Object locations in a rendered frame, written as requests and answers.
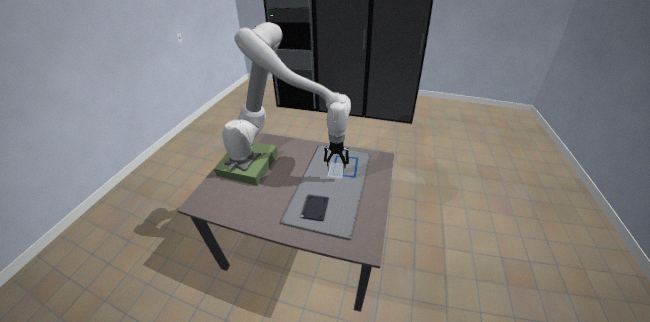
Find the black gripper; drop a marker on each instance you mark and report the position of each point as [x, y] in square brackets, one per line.
[336, 149]

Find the dark grey rectangular frame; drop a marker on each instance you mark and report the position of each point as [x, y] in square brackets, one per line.
[315, 208]

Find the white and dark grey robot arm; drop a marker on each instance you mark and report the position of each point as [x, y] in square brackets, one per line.
[255, 44]

